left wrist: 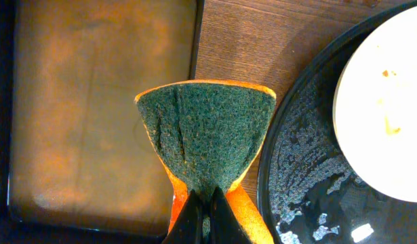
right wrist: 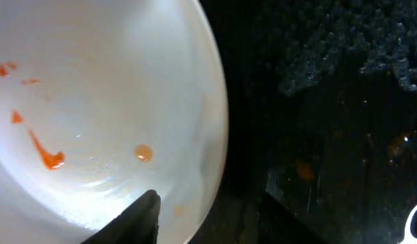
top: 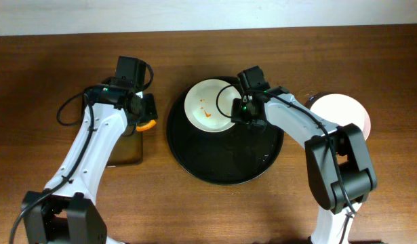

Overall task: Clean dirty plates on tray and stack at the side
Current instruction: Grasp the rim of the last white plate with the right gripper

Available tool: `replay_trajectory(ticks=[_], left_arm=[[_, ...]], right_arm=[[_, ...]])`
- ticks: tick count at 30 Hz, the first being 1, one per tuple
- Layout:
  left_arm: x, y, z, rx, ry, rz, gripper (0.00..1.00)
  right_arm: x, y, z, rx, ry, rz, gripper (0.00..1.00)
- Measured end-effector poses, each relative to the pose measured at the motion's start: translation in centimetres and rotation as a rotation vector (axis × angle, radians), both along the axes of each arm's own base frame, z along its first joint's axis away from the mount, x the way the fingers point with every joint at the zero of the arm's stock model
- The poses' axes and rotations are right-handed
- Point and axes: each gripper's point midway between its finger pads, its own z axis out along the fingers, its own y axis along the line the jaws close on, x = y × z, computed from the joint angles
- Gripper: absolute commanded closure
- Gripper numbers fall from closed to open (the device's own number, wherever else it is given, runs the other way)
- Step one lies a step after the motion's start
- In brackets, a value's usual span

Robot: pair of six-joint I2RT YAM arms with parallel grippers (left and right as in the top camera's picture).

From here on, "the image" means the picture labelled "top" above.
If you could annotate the white plate bottom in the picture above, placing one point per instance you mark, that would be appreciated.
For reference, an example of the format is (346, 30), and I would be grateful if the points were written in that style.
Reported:
(340, 109)

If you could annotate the orange sponge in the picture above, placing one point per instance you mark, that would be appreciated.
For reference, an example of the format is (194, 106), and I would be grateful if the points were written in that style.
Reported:
(146, 126)

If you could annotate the white plate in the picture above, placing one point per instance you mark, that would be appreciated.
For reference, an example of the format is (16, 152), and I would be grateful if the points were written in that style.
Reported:
(340, 109)
(202, 109)

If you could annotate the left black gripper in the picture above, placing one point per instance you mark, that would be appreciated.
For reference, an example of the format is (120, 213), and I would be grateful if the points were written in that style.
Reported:
(150, 108)

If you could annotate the round black tray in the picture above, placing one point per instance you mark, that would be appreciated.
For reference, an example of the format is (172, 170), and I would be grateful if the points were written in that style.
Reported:
(234, 156)

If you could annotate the black rectangular tray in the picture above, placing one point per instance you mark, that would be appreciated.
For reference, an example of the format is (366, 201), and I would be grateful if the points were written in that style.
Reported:
(129, 148)

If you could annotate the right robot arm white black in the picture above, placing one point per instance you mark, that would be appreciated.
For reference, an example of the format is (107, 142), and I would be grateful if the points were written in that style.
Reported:
(339, 168)

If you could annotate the white plate top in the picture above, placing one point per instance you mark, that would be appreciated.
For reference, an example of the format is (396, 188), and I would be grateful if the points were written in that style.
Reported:
(202, 109)

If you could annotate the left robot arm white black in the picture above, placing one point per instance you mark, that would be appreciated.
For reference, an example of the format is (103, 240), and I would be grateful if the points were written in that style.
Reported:
(65, 210)

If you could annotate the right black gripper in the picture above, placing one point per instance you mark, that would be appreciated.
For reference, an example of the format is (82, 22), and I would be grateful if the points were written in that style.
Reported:
(238, 113)

